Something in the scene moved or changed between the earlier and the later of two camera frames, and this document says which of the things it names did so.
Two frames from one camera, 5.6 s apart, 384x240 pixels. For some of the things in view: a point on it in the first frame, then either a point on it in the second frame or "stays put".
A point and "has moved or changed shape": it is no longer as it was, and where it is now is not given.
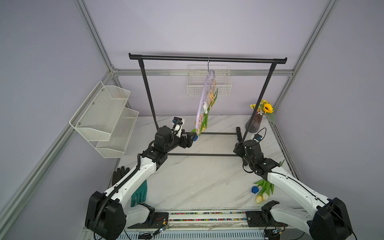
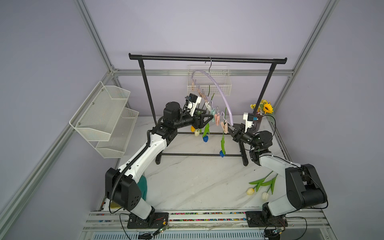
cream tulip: (265, 196) to (250, 191)
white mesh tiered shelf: (105, 121) stays put
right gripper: (239, 149) to (238, 133)
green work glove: (139, 195) stays put
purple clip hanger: (207, 97) has moved or changed shape
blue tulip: (255, 189) to (222, 153)
